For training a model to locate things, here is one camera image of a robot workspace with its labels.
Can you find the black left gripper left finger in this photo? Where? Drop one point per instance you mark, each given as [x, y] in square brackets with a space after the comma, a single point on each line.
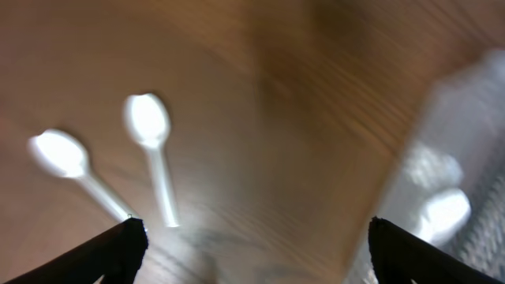
[114, 257]

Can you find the white plastic spoon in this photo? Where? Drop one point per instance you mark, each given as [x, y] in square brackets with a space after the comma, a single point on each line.
[63, 156]
[442, 216]

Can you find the clear plastic mesh basket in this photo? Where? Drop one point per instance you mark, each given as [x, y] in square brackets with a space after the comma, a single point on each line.
[458, 143]

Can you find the white plastic spoon angled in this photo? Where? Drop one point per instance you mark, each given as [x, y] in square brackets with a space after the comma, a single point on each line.
[148, 124]

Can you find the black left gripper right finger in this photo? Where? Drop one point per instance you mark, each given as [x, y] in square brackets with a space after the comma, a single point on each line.
[398, 257]

